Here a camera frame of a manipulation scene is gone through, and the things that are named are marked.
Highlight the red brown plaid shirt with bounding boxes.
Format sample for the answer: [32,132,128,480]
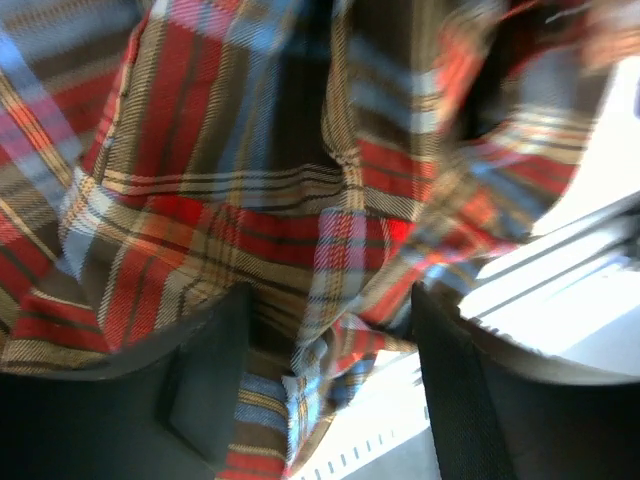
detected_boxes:
[1,1,639,479]

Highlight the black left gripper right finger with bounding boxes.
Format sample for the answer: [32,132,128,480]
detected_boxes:
[411,284,639,479]

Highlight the perforated white cable duct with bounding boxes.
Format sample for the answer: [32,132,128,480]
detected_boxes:
[291,352,430,480]

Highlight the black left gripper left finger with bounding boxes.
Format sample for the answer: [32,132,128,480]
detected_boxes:
[1,284,251,479]

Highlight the aluminium table edge rail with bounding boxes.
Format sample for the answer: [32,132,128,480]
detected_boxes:
[460,200,639,351]

